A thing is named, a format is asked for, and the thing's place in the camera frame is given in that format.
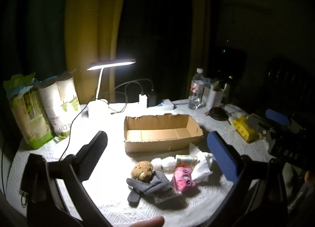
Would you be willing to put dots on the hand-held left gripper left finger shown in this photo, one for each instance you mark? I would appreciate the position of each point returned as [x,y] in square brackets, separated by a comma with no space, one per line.
[94,148]

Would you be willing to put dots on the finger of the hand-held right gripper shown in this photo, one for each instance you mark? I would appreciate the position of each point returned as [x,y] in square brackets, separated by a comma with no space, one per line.
[276,116]
[258,123]

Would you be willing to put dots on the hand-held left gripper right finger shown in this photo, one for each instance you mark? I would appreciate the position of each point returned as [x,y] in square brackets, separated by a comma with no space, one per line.
[222,158]

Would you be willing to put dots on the white cloth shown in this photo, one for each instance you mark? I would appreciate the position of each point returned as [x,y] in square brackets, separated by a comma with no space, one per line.
[201,168]

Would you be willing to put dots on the pink plush toy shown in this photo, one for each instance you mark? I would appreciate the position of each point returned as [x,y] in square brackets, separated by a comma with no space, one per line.
[182,179]

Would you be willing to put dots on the cardboard box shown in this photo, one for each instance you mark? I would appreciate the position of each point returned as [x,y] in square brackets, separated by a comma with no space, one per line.
[157,135]

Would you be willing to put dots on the grey dotted glove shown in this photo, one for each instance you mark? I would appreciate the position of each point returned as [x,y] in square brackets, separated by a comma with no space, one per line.
[157,184]

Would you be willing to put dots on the person's left hand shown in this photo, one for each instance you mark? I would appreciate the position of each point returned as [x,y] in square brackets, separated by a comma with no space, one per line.
[150,222]

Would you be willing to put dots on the white paper packet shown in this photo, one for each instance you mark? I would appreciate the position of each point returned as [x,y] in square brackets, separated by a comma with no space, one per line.
[237,112]

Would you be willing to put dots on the dark chair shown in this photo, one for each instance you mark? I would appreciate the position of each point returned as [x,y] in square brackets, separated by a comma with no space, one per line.
[288,81]

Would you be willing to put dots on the small printed carton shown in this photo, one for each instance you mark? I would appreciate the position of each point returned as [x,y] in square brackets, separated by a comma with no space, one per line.
[185,160]

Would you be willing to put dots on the white desk lamp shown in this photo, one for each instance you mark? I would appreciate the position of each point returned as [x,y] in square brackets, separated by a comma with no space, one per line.
[97,108]

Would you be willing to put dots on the brown cookie plush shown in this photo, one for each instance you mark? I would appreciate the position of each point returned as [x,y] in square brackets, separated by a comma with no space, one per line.
[141,170]

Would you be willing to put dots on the white perforated holder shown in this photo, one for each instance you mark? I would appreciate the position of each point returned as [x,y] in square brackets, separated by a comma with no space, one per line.
[214,96]

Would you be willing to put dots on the white fluffy plush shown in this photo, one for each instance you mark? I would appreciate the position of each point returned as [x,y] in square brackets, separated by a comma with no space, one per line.
[163,164]

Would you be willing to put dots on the paper cup package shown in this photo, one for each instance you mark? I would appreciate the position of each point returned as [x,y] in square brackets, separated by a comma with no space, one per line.
[59,99]

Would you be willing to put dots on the white embossed tablecloth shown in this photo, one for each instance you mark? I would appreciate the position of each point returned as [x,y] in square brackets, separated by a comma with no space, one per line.
[110,207]

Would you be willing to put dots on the white charger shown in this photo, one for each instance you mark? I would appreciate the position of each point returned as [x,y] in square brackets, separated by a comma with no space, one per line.
[143,100]

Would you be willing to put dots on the clear water bottle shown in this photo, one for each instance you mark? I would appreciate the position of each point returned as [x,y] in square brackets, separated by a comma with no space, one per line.
[196,89]

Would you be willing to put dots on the green paper bag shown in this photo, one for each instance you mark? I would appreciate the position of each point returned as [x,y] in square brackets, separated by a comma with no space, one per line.
[27,118]

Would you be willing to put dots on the black charger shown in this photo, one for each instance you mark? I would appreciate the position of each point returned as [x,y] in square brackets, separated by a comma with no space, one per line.
[151,99]

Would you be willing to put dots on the white power strip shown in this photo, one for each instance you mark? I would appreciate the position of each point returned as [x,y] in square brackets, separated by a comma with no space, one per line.
[166,105]

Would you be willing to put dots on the yellow curtain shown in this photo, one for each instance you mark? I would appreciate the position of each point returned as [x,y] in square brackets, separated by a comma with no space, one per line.
[93,32]

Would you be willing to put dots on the green curtain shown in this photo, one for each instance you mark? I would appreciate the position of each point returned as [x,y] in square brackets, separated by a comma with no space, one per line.
[37,20]

